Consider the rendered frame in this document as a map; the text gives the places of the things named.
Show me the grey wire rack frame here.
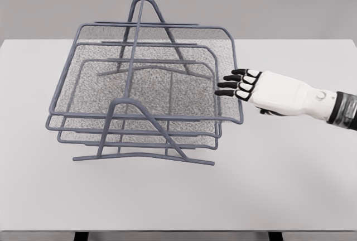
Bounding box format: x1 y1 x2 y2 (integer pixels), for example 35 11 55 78
72 0 216 167

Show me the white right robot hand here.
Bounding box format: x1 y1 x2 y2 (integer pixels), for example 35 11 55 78
214 68 303 117

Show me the grey mesh folder tray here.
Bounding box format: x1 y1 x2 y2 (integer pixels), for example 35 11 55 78
49 23 246 126
45 44 221 139
56 59 219 150

